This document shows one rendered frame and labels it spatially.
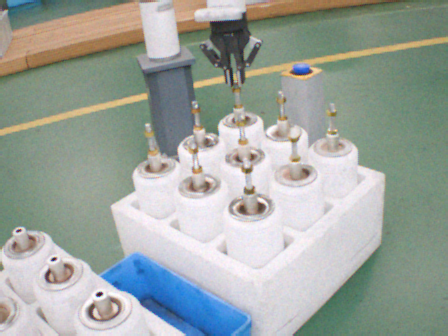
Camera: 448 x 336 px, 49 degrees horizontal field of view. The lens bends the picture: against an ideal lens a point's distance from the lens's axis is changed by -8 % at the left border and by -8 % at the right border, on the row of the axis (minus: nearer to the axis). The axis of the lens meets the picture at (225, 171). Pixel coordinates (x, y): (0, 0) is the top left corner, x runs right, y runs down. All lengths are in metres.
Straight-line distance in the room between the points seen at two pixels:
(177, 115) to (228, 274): 0.73
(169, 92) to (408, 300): 0.84
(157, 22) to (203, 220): 0.67
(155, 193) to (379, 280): 0.47
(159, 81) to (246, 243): 0.72
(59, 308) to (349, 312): 0.53
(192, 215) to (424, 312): 0.47
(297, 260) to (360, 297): 0.22
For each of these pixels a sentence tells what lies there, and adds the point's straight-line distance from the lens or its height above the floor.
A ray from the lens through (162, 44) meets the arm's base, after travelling 1.43.
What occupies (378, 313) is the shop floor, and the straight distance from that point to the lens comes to 1.01.
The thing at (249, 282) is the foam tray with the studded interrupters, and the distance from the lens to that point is 0.82.
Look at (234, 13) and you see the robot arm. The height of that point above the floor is 0.51.
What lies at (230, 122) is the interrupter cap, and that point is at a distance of 1.13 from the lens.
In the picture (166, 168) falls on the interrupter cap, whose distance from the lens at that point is 0.99.
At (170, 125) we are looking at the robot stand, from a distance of 1.49.
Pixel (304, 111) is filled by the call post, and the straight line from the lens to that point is 1.19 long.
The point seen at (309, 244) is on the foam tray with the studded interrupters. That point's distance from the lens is 0.88.
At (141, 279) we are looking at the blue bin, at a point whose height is 0.06.
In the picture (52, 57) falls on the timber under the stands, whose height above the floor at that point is 0.03.
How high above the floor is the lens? 0.72
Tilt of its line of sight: 30 degrees down
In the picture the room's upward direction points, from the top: 8 degrees counter-clockwise
